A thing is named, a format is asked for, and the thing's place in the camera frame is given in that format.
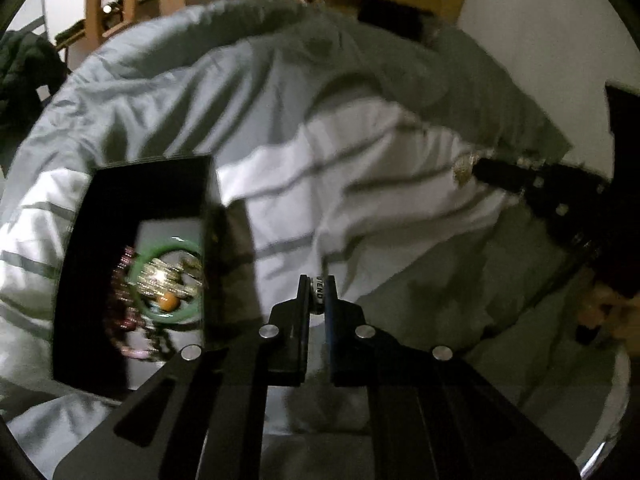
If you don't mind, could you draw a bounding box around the dark puffer jacket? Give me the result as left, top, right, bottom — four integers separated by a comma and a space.
0, 30, 66, 171

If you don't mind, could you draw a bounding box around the pale pink bead bracelet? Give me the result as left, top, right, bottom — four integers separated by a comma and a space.
112, 330, 173, 361

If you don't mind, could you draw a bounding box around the pink crystal bead bracelet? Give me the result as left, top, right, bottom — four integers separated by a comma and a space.
107, 246, 146, 333

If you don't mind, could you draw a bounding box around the grey white striped duvet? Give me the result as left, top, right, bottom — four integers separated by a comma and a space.
0, 0, 621, 480

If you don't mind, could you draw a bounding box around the silver ring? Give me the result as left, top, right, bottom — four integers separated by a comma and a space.
309, 276, 327, 313

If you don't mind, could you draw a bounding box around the green jade bangle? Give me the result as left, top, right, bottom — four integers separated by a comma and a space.
127, 245, 206, 328

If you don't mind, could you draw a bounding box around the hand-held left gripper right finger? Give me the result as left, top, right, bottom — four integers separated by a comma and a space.
322, 274, 583, 480

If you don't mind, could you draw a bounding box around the white round container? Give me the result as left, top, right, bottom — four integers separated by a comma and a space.
575, 345, 633, 480

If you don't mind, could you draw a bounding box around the yellow crystal bead bracelet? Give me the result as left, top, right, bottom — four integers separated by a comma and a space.
451, 152, 478, 184

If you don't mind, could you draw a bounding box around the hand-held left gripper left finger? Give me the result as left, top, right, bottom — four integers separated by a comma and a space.
52, 274, 313, 480

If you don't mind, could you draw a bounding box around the black cardboard box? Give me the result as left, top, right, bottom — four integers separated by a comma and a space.
51, 154, 258, 402

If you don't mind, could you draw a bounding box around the person's right hand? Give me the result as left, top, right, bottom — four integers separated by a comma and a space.
575, 280, 640, 348

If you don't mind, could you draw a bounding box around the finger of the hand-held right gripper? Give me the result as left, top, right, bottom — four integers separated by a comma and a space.
472, 157, 540, 195

